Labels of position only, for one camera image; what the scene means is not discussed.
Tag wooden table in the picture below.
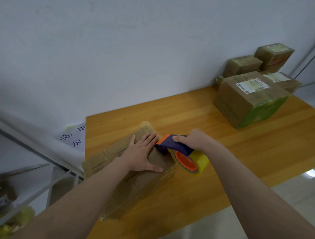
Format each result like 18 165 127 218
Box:
85 86 315 239

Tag small open-flap cardboard box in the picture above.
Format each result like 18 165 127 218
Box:
223 55 264 78

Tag person's right forearm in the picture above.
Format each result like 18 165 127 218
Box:
209 145 315 239

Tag person's left hand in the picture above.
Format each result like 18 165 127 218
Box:
118 131 164 173

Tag white paper wall sign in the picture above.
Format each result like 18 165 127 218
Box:
54 121 87 158

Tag grey metal shelf rack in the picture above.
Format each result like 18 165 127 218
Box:
0 111 85 226

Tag cube red-printed cardboard box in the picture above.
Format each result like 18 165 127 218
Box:
261 70 303 94

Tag large green-printed cardboard box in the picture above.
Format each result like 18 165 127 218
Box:
213 71 291 130

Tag stack of cardboard boxes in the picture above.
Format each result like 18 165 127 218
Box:
82 121 176 221

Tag squat red-printed cardboard box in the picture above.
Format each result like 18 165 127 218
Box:
254 43 295 73

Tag grey metal frame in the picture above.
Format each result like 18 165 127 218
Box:
290 42 315 85

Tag yellow plastic bag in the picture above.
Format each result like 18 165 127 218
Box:
0 206 36 239

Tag person's right hand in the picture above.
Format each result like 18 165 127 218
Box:
172 128 220 157

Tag person's left forearm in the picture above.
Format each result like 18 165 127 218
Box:
12 160 131 239

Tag blue orange tape dispenser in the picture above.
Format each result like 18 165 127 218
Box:
156 133 211 174

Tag box barcode label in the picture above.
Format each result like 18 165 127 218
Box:
213 75 225 91

